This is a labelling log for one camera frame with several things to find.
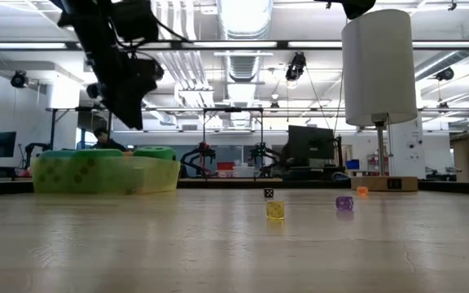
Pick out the black background table stand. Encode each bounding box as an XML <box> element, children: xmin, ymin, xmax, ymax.
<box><xmin>46</xmin><ymin>106</ymin><xmax>97</xmax><ymax>151</ymax></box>

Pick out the small background computer monitor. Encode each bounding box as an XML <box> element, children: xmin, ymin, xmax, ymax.
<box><xmin>0</xmin><ymin>130</ymin><xmax>18</xmax><ymax>159</ymax></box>

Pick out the person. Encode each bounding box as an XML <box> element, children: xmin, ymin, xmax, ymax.
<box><xmin>90</xmin><ymin>127</ymin><xmax>128</xmax><ymax>152</ymax></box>

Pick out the small purple translucent die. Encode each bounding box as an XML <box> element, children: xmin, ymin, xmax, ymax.
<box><xmin>335</xmin><ymin>195</ymin><xmax>354</xmax><ymax>212</ymax></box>

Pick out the large green foam die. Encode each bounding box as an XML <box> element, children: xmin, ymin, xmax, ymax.
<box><xmin>132</xmin><ymin>146</ymin><xmax>178</xmax><ymax>161</ymax></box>
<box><xmin>71</xmin><ymin>148</ymin><xmax>125</xmax><ymax>192</ymax></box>

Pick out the large background computer monitor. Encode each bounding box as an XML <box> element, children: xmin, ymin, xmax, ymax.
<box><xmin>287</xmin><ymin>125</ymin><xmax>335</xmax><ymax>160</ymax></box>

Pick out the yellow translucent plastic bin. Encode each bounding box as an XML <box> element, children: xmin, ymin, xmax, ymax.
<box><xmin>32</xmin><ymin>155</ymin><xmax>182</xmax><ymax>195</ymax></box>

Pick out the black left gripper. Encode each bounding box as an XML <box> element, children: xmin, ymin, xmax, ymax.
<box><xmin>57</xmin><ymin>11</ymin><xmax>165</xmax><ymax>131</ymax></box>

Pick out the small yellow translucent die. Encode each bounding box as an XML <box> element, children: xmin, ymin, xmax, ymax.
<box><xmin>265</xmin><ymin>200</ymin><xmax>286</xmax><ymax>221</ymax></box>

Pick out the black background rig frame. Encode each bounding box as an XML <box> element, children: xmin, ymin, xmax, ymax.
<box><xmin>201</xmin><ymin>106</ymin><xmax>265</xmax><ymax>180</ymax></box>

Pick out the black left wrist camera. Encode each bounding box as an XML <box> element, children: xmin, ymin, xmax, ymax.
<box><xmin>110</xmin><ymin>0</ymin><xmax>160</xmax><ymax>42</ymax></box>

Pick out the black ceiling spotlight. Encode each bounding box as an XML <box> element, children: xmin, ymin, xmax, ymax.
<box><xmin>9</xmin><ymin>69</ymin><xmax>30</xmax><ymax>90</ymax></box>
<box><xmin>285</xmin><ymin>51</ymin><xmax>308</xmax><ymax>82</ymax></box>
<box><xmin>435</xmin><ymin>67</ymin><xmax>455</xmax><ymax>81</ymax></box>

